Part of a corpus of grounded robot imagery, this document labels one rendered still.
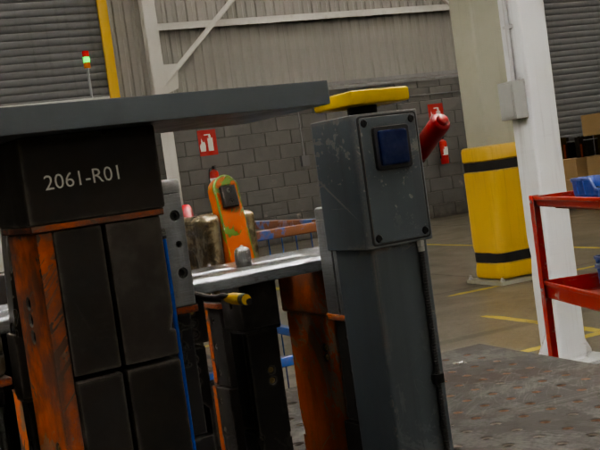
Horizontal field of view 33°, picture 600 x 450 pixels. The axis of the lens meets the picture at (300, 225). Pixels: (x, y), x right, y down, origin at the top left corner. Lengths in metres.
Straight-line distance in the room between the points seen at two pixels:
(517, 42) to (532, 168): 0.60
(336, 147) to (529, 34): 4.13
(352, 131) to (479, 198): 7.32
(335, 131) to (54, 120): 0.27
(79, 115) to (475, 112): 7.53
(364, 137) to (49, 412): 0.33
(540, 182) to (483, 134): 3.22
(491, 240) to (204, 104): 7.41
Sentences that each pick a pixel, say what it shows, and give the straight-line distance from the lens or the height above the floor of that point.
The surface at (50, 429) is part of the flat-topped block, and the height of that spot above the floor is 0.94.
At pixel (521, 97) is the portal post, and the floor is 1.30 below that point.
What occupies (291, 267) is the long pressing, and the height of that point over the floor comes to 1.00.
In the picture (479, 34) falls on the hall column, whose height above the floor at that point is 1.98.
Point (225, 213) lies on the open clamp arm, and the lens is 1.31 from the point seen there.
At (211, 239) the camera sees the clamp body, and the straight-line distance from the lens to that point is 1.30.
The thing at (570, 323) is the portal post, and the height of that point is 0.20.
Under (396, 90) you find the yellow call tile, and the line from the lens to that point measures 0.85.
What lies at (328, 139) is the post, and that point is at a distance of 0.85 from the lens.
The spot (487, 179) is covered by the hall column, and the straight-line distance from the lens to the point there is 8.02.
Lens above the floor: 1.10
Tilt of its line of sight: 3 degrees down
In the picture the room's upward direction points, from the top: 8 degrees counter-clockwise
